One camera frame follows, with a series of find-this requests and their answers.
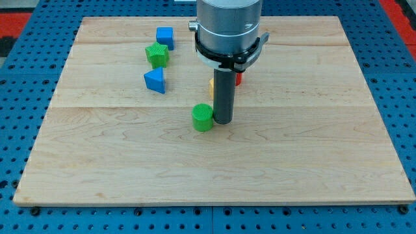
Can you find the green star block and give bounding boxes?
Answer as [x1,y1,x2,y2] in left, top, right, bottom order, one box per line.
[145,42,170,69]

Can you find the red block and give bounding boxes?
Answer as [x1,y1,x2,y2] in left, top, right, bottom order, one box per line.
[235,73,243,86]

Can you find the yellow block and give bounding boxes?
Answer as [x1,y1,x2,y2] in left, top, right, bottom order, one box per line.
[209,79,215,99]

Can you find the green cylinder block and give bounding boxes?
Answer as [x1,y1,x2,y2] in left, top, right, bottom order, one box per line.
[192,103,213,132]

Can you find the blue triangle block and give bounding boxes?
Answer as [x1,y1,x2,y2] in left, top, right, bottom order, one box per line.
[144,67,166,94]

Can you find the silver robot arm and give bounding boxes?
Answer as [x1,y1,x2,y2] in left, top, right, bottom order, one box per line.
[188,0,269,125]

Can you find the wooden board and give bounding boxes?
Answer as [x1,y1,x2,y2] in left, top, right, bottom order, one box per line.
[14,16,415,207]

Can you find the black clamp ring mount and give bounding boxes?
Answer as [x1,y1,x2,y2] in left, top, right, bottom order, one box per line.
[194,32,270,73]

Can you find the blue cube block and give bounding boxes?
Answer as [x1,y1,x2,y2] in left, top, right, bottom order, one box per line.
[156,27,174,51]

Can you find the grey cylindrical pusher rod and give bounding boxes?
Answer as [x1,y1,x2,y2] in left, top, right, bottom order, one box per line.
[213,70,237,125]

